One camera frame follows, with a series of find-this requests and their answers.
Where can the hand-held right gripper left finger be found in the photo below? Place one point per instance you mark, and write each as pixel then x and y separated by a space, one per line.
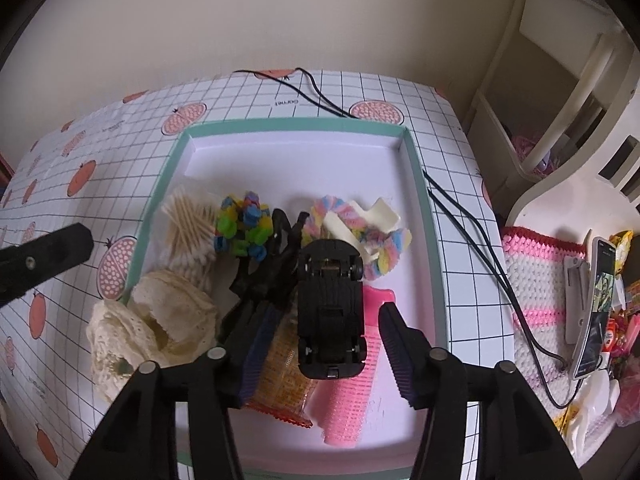
pixel 257 355

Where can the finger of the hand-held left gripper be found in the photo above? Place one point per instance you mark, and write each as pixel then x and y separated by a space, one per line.
pixel 50 255

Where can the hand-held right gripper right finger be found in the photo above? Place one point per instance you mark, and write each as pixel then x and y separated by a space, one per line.
pixel 400 355

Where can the orange clear snack packet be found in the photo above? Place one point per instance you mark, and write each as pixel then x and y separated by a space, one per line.
pixel 285 380

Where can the pink hair roller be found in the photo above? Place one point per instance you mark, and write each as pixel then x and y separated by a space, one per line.
pixel 350 405

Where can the black toy car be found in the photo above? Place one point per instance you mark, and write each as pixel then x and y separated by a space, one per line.
pixel 327 305

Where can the black gold hair claw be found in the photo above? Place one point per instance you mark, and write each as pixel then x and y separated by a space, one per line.
pixel 272 260

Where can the pastel rainbow scrunchie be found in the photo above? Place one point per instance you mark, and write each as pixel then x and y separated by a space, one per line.
pixel 385 255

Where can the cream lace scrunchie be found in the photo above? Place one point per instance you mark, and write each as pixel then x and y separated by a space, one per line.
pixel 165 300

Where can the cream hair claw clip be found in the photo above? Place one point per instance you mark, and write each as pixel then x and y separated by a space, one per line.
pixel 382 217

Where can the bag of cotton swabs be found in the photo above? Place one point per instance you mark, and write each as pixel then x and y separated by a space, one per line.
pixel 187 225

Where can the teal cardboard box tray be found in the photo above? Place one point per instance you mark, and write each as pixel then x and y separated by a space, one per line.
pixel 300 170

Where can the brown wooden furniture edge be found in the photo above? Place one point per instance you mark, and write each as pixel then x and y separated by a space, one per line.
pixel 5 167

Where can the pink white crochet mat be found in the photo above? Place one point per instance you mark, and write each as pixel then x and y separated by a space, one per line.
pixel 535 260

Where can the grey phone stand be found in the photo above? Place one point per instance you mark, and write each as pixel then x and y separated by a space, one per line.
pixel 575 300

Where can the white plastic item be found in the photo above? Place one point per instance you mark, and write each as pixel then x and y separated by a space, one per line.
pixel 595 395

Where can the smartphone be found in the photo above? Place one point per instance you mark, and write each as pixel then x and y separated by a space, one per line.
pixel 597 310

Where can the small orange white bottle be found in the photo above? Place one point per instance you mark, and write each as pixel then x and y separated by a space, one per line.
pixel 611 342

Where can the pink plastic toy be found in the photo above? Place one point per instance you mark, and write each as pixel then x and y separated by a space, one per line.
pixel 530 152

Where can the yellow snack packet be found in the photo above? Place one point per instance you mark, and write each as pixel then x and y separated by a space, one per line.
pixel 622 245

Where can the cream wooden stool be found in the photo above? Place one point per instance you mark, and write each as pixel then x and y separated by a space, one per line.
pixel 545 10

